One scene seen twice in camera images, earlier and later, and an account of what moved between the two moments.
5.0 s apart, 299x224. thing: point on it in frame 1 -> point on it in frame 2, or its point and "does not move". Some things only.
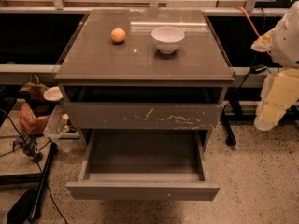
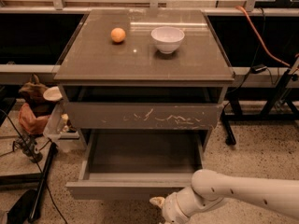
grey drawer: (143, 164) does not move
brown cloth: (33, 92) does not move
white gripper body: (287, 46) -> (167, 209)
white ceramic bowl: (167, 38) does not move
